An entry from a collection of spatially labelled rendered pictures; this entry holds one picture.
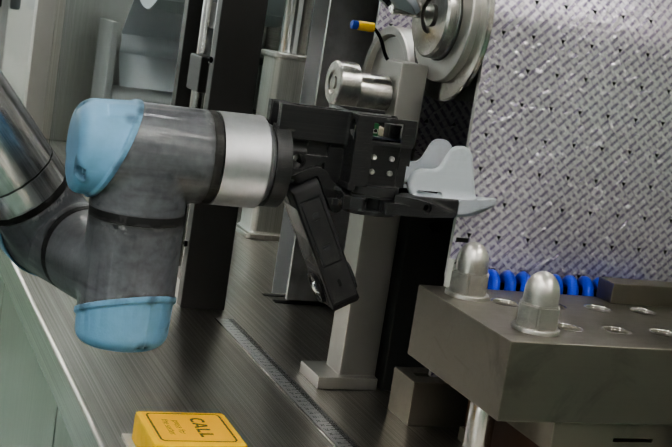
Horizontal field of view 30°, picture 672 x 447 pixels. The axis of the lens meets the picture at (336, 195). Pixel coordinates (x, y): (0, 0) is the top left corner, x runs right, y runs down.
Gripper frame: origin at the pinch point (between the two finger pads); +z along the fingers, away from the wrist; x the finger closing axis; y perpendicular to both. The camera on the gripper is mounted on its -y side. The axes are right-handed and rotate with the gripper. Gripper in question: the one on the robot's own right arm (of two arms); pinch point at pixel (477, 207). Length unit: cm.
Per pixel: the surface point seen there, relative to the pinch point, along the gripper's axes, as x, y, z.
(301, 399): 3.9, -19.1, -12.1
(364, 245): 7.8, -5.7, -6.7
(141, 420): -8.5, -16.8, -29.4
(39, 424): 35, -34, -29
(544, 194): -0.2, 1.8, 6.2
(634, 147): -0.2, 6.8, 14.6
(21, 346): 54, -31, -29
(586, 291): -3.6, -5.9, 10.1
